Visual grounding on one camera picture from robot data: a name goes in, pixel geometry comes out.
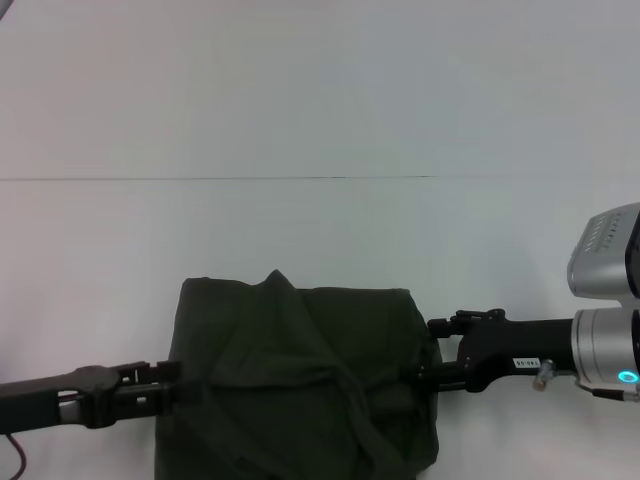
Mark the dark green shirt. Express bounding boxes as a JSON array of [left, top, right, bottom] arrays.
[[152, 268, 444, 480]]

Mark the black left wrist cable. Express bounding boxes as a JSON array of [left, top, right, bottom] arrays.
[[3, 432, 29, 480]]

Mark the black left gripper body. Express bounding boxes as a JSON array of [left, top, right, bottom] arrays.
[[0, 364, 122, 434]]

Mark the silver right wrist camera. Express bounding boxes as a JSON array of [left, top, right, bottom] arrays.
[[566, 202, 640, 302]]

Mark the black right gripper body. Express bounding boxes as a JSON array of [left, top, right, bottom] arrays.
[[457, 318, 577, 394]]

